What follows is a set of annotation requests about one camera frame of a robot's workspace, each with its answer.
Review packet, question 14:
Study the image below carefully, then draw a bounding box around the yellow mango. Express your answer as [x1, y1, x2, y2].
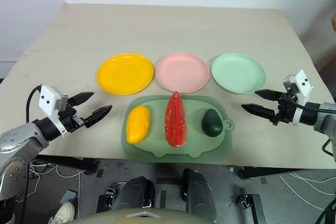
[126, 105, 152, 145]

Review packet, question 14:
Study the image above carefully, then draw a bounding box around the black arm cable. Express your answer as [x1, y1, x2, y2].
[296, 102, 336, 112]
[25, 84, 43, 124]

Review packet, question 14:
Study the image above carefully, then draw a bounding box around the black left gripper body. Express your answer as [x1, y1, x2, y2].
[58, 104, 88, 133]

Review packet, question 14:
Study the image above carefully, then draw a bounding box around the white shoe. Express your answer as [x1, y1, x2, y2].
[48, 201, 76, 224]

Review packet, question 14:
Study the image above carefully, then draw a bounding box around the green silicone tray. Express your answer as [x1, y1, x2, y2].
[120, 94, 235, 160]

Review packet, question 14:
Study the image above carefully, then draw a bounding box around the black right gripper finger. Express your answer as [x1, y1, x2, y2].
[240, 103, 277, 123]
[254, 89, 285, 102]

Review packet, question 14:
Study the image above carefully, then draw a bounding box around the beige robot torso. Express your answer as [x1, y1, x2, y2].
[64, 207, 202, 224]

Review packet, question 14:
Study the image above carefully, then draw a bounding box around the black stand base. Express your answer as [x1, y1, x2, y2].
[96, 187, 118, 215]
[235, 193, 266, 224]

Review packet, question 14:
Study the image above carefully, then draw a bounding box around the dark green avocado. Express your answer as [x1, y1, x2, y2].
[201, 109, 224, 138]

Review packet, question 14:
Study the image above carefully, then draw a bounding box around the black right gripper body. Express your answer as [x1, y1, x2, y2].
[271, 88, 299, 127]

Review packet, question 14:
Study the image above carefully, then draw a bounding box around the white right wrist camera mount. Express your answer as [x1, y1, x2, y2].
[282, 69, 315, 126]

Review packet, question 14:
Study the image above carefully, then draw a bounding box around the black table frame bar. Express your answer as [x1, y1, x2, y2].
[33, 155, 100, 175]
[238, 166, 311, 180]

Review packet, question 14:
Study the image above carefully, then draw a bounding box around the yellow plate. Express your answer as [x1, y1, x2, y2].
[97, 53, 154, 97]

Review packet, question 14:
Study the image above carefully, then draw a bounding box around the light green plate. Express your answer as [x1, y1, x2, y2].
[211, 52, 268, 95]

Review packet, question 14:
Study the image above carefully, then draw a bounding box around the pink plate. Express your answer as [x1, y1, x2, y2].
[155, 52, 210, 94]

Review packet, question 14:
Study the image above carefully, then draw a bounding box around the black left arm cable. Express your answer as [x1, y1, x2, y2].
[25, 84, 43, 124]

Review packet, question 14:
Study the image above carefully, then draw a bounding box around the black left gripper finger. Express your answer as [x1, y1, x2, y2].
[84, 104, 113, 128]
[68, 91, 95, 107]

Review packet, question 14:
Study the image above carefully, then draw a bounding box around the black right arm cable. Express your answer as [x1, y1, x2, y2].
[296, 102, 336, 112]

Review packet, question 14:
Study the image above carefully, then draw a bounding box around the white floor cable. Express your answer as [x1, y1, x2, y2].
[277, 170, 336, 210]
[26, 158, 86, 200]

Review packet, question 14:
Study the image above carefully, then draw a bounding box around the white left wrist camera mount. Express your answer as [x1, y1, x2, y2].
[38, 84, 70, 137]

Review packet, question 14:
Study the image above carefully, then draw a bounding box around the red strawberry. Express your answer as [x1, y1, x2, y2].
[164, 91, 188, 149]

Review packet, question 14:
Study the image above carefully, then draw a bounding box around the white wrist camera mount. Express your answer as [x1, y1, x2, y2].
[282, 69, 315, 126]
[38, 84, 70, 137]

